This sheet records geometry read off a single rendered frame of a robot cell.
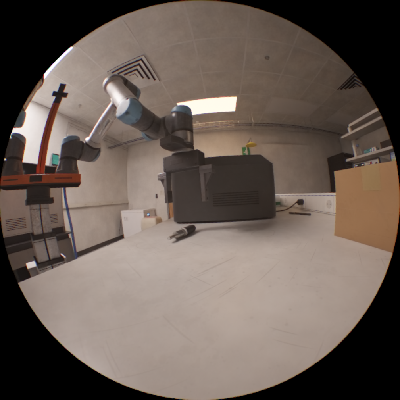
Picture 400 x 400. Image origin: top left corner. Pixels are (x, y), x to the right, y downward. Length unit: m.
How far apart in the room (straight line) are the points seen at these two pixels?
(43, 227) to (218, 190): 0.88
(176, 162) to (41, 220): 0.73
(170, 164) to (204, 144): 3.42
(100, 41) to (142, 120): 1.76
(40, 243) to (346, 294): 0.95
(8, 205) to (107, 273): 1.43
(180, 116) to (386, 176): 0.55
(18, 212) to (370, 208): 1.92
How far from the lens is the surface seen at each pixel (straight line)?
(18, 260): 1.59
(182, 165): 0.43
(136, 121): 0.45
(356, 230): 0.38
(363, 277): 0.25
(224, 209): 0.61
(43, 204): 0.85
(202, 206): 0.62
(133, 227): 3.68
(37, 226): 0.85
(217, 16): 1.89
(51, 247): 0.86
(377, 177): 0.35
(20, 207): 1.63
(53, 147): 3.14
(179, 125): 0.47
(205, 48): 2.08
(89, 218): 3.43
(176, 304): 0.17
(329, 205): 0.76
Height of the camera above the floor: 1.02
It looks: 1 degrees down
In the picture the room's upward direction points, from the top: 4 degrees counter-clockwise
